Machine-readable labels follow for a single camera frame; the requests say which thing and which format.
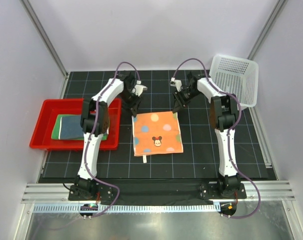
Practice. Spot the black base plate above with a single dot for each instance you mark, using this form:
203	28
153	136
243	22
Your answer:
160	192

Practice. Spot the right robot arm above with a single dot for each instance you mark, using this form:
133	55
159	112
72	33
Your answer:
224	113

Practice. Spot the orange patterned towel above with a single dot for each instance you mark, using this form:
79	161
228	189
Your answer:
156	133

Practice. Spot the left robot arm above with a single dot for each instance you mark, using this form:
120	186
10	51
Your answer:
95	122

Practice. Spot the white perforated plastic basket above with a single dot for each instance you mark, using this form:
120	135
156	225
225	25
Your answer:
238	76

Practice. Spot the corner aluminium post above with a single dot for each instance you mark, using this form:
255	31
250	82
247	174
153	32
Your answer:
270	22
43	35

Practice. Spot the right corner aluminium post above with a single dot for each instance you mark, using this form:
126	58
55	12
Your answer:
270	22

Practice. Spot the yellow printed towel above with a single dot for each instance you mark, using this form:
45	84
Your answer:
70	128

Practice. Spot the red plastic tray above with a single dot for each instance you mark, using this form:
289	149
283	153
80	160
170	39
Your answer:
51	108

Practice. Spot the green microfiber towel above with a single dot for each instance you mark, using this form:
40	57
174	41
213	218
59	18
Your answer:
56	128

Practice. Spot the aluminium frame rail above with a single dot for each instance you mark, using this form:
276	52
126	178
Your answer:
273	190

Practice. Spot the slotted cable duct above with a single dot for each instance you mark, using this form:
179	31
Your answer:
82	208

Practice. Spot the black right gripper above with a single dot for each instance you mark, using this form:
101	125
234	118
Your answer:
179	102

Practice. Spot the left corner aluminium post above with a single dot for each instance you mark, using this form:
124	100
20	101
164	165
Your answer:
43	35

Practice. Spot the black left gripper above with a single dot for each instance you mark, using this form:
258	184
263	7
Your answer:
134	105

